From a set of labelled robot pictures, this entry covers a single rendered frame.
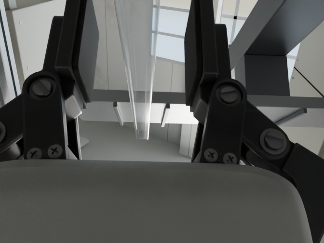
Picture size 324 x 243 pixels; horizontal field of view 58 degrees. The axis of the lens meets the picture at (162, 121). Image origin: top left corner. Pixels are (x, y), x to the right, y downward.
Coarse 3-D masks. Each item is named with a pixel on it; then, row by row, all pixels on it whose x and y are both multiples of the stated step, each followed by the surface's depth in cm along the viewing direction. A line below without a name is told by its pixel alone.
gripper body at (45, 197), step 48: (0, 192) 8; (48, 192) 8; (96, 192) 8; (144, 192) 8; (192, 192) 8; (240, 192) 8; (288, 192) 8; (0, 240) 7; (48, 240) 7; (96, 240) 7; (144, 240) 7; (192, 240) 7; (240, 240) 7; (288, 240) 7
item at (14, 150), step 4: (20, 140) 10; (16, 144) 10; (20, 144) 10; (8, 148) 10; (12, 148) 10; (16, 148) 10; (20, 148) 10; (4, 152) 10; (8, 152) 10; (12, 152) 10; (16, 152) 10; (20, 152) 10; (0, 156) 10; (4, 156) 10; (8, 156) 10; (12, 156) 10; (16, 156) 10; (0, 160) 10; (4, 160) 10; (8, 160) 10
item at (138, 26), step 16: (128, 0) 9; (144, 0) 9; (160, 0) 9; (128, 16) 9; (144, 16) 9; (128, 32) 10; (144, 32) 10; (128, 48) 11; (144, 48) 11; (128, 64) 13; (144, 64) 13; (128, 80) 15; (144, 80) 15; (144, 96) 17; (144, 112) 21; (144, 128) 27
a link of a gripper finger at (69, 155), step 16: (32, 80) 10; (48, 80) 10; (32, 96) 10; (48, 96) 10; (32, 112) 9; (48, 112) 9; (64, 112) 10; (32, 128) 9; (48, 128) 9; (64, 128) 9; (32, 144) 9; (48, 144) 9; (64, 144) 9
